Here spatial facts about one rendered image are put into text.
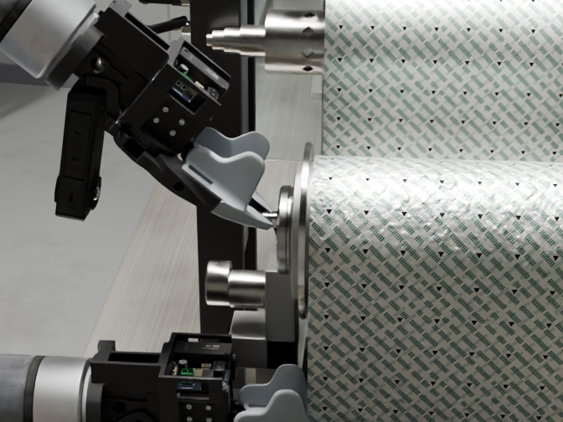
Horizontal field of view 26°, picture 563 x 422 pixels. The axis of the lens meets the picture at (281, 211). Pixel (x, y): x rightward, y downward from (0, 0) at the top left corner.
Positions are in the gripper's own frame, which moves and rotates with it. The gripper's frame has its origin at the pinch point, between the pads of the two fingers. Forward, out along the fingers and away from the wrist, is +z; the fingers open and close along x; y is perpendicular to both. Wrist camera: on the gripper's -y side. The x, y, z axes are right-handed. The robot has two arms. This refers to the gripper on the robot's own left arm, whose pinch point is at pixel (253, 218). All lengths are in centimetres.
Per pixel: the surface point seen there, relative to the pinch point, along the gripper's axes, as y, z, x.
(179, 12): -113, 7, 377
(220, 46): 1.4, -8.5, 25.4
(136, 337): -40, 9, 41
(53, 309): -146, 22, 201
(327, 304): 0.2, 8.1, -4.9
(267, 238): -31, 20, 70
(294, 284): -0.6, 5.3, -3.9
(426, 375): 0.6, 18.4, -5.0
